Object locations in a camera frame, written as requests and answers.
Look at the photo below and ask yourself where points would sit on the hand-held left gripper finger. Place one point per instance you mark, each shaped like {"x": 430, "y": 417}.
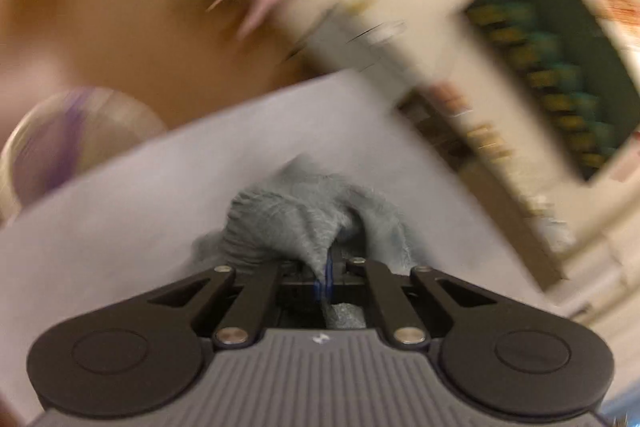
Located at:
{"x": 318, "y": 293}
{"x": 330, "y": 277}

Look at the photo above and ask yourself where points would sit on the grey fleece pants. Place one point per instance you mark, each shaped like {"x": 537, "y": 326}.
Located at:
{"x": 290, "y": 217}

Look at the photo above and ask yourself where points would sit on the long low TV cabinet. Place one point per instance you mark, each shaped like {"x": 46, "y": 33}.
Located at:
{"x": 490, "y": 197}

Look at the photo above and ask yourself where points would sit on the round beige object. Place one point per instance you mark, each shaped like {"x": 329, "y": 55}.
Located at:
{"x": 65, "y": 147}

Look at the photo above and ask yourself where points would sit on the dark framed wall painting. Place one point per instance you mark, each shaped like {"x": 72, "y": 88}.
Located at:
{"x": 555, "y": 67}

